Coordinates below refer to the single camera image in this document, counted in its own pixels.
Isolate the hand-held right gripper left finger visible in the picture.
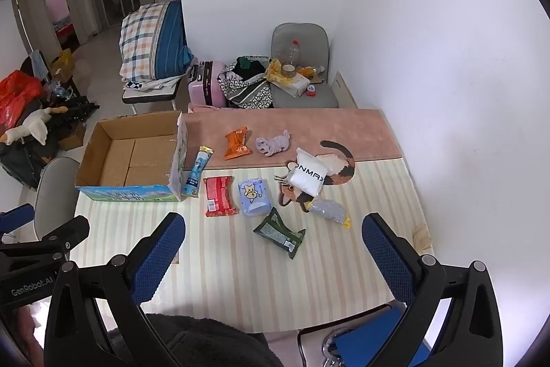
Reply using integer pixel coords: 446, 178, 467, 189
44, 212, 186, 367

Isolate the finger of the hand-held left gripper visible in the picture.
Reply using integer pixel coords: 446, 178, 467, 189
0, 204, 36, 238
0, 216, 91, 263

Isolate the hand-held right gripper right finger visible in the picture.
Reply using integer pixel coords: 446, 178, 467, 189
362, 213, 503, 367

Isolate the red snack packet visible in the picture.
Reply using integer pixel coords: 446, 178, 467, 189
203, 176, 239, 218

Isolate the blue tube snack packet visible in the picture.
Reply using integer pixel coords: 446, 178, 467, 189
181, 146, 214, 197

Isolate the cardboard box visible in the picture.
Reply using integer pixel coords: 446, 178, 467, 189
76, 111, 189, 203

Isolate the green snack packet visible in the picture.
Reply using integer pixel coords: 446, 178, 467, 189
253, 207, 307, 260

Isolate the blue tissue pack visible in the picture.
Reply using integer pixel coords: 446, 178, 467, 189
238, 179, 272, 218

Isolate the white pillow packet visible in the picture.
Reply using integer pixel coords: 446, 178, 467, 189
286, 148, 329, 197

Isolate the orange snack packet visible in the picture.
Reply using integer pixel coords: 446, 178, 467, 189
223, 127, 253, 160

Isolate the grey round chair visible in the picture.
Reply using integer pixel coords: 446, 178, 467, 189
35, 157, 82, 241

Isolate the dark bag pile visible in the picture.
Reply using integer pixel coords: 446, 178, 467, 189
0, 135, 58, 191

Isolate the blue chair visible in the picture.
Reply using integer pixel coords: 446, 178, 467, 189
298, 302, 431, 367

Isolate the dark fleece clothing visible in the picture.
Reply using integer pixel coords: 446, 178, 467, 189
107, 313, 284, 367

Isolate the white goose plush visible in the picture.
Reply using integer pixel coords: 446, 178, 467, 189
0, 106, 69, 145

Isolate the red plastic bag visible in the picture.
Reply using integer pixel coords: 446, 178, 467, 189
0, 70, 44, 128

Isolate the black tripod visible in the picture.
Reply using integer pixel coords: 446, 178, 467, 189
47, 95, 100, 127

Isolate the pink folded cloth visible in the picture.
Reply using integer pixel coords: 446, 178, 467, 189
188, 103, 229, 114

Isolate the yellow bag on carton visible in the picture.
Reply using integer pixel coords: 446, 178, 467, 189
48, 49, 75, 83

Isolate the white bench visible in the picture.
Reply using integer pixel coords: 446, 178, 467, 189
121, 75, 182, 115

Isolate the white leaning board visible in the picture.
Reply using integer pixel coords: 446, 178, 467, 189
334, 71, 359, 109

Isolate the pink suitcase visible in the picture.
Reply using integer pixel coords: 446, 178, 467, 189
188, 61, 228, 108

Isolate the patterned fabric bag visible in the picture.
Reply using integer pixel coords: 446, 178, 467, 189
217, 56, 274, 110

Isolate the white tissue box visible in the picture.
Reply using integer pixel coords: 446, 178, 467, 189
275, 75, 310, 96

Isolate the folded plaid quilt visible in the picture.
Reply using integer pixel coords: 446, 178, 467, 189
119, 1, 195, 81

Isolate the yellow plastic bag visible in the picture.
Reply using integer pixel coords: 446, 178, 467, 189
265, 60, 288, 85

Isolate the clear plastic bottle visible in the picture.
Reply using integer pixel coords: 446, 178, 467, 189
287, 40, 302, 67

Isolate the grey cushioned chair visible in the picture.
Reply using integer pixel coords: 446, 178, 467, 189
271, 23, 340, 109

